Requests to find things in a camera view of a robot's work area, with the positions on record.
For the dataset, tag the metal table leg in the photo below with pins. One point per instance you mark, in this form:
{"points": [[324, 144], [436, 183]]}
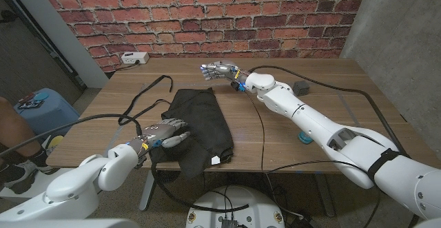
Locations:
{"points": [[324, 193], [148, 193]]}

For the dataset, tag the grey black sneaker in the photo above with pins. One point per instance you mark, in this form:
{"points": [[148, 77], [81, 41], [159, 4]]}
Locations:
{"points": [[19, 179]]}

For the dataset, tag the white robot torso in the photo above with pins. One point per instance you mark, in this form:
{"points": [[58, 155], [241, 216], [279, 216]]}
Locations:
{"points": [[237, 200]]}

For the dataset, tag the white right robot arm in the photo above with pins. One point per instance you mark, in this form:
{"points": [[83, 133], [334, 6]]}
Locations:
{"points": [[310, 117]]}

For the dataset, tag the teal perforated block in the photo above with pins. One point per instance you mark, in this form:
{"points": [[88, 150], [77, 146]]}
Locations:
{"points": [[304, 139]]}

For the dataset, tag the red brick printed backdrop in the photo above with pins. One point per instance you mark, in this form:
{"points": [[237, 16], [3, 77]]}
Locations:
{"points": [[206, 14]]}

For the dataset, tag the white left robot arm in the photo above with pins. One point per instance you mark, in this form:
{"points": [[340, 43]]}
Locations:
{"points": [[103, 173]]}

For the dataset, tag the yellow white object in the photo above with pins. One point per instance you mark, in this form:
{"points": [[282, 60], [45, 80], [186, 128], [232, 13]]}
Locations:
{"points": [[56, 141]]}

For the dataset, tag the dark grey cube block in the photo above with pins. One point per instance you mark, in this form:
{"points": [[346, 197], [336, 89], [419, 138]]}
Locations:
{"points": [[301, 88]]}

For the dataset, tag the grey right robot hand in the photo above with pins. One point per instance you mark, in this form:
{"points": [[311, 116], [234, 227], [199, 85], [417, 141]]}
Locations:
{"points": [[224, 70]]}

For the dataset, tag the black round fan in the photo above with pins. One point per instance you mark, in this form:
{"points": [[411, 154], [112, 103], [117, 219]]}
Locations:
{"points": [[167, 177]]}

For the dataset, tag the blue plastic stool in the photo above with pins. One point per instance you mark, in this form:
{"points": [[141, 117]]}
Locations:
{"points": [[48, 114]]}

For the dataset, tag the small items on container lid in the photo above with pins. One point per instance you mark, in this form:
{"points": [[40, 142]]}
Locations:
{"points": [[31, 102]]}

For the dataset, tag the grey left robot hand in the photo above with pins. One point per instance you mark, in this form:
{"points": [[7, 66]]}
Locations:
{"points": [[162, 131]]}

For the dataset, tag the white power strip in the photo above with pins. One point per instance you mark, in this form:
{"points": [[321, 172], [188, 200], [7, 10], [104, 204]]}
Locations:
{"points": [[134, 58]]}

